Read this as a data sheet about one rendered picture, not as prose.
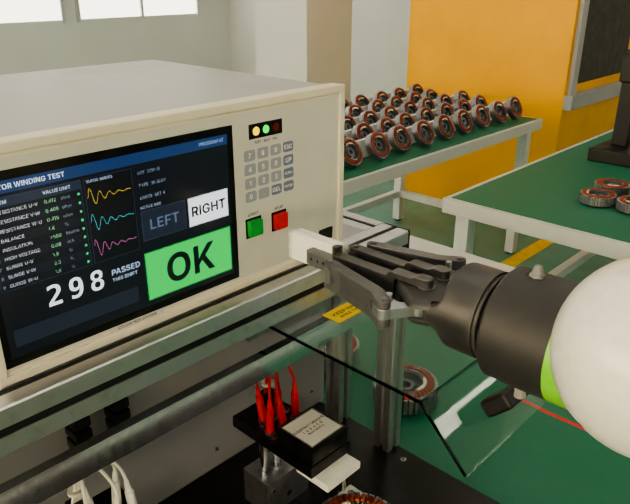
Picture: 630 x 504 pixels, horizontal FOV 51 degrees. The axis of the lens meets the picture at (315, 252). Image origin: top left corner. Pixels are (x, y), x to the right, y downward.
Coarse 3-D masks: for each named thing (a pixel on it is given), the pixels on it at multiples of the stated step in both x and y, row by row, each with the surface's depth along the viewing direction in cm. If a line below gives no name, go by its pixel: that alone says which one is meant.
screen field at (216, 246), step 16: (192, 240) 66; (208, 240) 68; (224, 240) 69; (160, 256) 64; (176, 256) 65; (192, 256) 67; (208, 256) 68; (224, 256) 70; (160, 272) 64; (176, 272) 66; (192, 272) 67; (208, 272) 69; (160, 288) 65; (176, 288) 66
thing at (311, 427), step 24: (288, 408) 88; (312, 408) 85; (264, 432) 84; (288, 432) 80; (312, 432) 80; (336, 432) 81; (264, 456) 87; (288, 456) 81; (312, 456) 78; (336, 456) 81; (312, 480) 79; (336, 480) 79
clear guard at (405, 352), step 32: (288, 320) 77; (320, 320) 77; (352, 320) 77; (320, 352) 71; (352, 352) 70; (384, 352) 70; (416, 352) 70; (448, 352) 70; (384, 384) 65; (416, 384) 65; (448, 384) 65; (480, 384) 68; (448, 416) 63; (480, 416) 65; (512, 416) 68; (448, 448) 62; (480, 448) 63
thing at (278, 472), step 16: (256, 464) 89; (272, 464) 89; (288, 464) 89; (256, 480) 87; (272, 480) 86; (288, 480) 89; (304, 480) 91; (256, 496) 88; (272, 496) 87; (288, 496) 90
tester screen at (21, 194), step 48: (192, 144) 63; (0, 192) 51; (48, 192) 54; (96, 192) 57; (144, 192) 61; (192, 192) 65; (0, 240) 52; (48, 240) 55; (96, 240) 58; (0, 288) 53; (144, 288) 64; (192, 288) 68; (48, 336) 58
